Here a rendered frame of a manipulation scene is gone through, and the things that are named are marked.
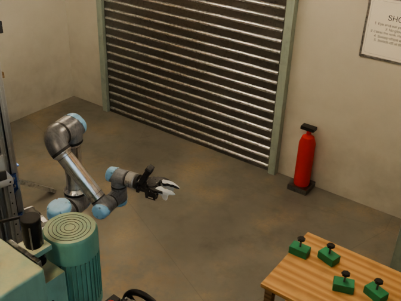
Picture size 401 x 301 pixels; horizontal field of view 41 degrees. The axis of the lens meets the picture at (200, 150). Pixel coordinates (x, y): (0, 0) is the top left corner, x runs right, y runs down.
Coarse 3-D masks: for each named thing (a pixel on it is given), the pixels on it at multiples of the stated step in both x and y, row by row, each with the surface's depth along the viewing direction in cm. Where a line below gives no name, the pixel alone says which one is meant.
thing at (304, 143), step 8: (304, 128) 440; (312, 128) 437; (304, 136) 443; (312, 136) 442; (304, 144) 442; (312, 144) 442; (304, 152) 445; (312, 152) 445; (304, 160) 448; (312, 160) 450; (296, 168) 458; (304, 168) 452; (296, 176) 460; (304, 176) 456; (288, 184) 465; (296, 184) 463; (304, 184) 460; (312, 184) 466; (304, 192) 458
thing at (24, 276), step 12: (0, 240) 163; (0, 252) 159; (12, 252) 159; (0, 264) 154; (12, 264) 155; (24, 264) 155; (36, 264) 155; (0, 276) 150; (12, 276) 150; (24, 276) 151; (36, 276) 152; (0, 288) 146; (12, 288) 147; (24, 288) 150; (36, 288) 154; (0, 300) 144; (12, 300) 148; (24, 300) 152; (36, 300) 155
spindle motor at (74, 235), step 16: (48, 224) 173; (64, 224) 174; (80, 224) 174; (96, 224) 175; (48, 240) 167; (64, 240) 167; (80, 240) 167; (96, 240) 173; (48, 256) 170; (64, 256) 167; (80, 256) 169; (96, 256) 175; (80, 272) 172; (96, 272) 179; (80, 288) 176; (96, 288) 180
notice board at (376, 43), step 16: (384, 0) 374; (400, 0) 368; (368, 16) 385; (384, 16) 378; (400, 16) 372; (368, 32) 390; (384, 32) 383; (400, 32) 376; (368, 48) 394; (384, 48) 387; (400, 48) 381; (400, 64) 385
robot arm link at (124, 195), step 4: (112, 188) 253; (124, 188) 253; (112, 192) 252; (116, 192) 252; (120, 192) 253; (124, 192) 254; (116, 196) 251; (120, 196) 252; (124, 196) 255; (120, 200) 252; (124, 200) 256; (120, 204) 256; (124, 204) 258
